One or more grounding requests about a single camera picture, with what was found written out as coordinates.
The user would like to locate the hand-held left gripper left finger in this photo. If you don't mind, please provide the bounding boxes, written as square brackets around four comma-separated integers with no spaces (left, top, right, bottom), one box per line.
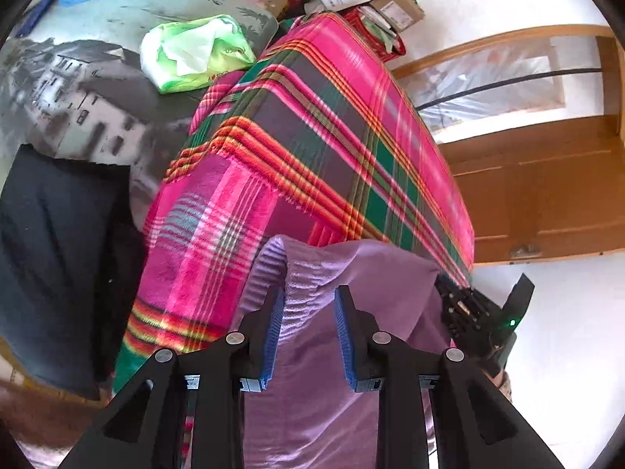
[59,283,286,469]

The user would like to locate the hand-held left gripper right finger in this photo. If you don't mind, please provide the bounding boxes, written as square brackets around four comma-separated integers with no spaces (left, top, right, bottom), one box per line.
[334,285,562,469]

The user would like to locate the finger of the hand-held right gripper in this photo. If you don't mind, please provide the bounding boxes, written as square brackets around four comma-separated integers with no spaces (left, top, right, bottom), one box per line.
[434,274,499,323]
[439,300,489,347]

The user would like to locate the purple pants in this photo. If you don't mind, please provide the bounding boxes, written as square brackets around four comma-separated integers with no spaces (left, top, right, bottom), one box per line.
[241,234,452,469]

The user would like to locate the wooden door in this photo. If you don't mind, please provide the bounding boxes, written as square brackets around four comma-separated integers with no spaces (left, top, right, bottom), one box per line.
[439,115,625,267]

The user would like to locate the pink plaid blanket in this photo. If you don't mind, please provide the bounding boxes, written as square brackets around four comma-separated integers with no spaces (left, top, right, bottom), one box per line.
[112,12,474,469]

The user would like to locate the printed plastic door curtain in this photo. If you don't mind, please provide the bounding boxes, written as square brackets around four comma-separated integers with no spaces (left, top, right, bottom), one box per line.
[400,36,606,142]

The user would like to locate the dark cloth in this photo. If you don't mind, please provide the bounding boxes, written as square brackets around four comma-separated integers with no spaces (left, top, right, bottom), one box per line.
[0,144,150,401]

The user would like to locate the person's brown fleece clothing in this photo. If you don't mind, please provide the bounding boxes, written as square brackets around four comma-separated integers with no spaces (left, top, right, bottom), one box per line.
[0,381,113,469]

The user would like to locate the red patterned box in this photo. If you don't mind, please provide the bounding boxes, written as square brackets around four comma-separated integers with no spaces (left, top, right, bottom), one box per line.
[342,7,408,62]

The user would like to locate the green tissue pack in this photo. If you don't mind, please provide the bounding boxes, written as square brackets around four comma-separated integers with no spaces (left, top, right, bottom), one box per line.
[141,14,257,95]

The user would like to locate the cardboard box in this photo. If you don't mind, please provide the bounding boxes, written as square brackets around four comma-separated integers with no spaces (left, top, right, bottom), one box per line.
[368,0,425,35]

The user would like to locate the grey printed table mat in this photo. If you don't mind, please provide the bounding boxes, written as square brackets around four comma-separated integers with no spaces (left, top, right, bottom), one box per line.
[0,0,289,235]

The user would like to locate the wooden door frame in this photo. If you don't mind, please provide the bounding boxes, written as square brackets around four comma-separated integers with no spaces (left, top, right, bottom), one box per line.
[391,24,625,118]

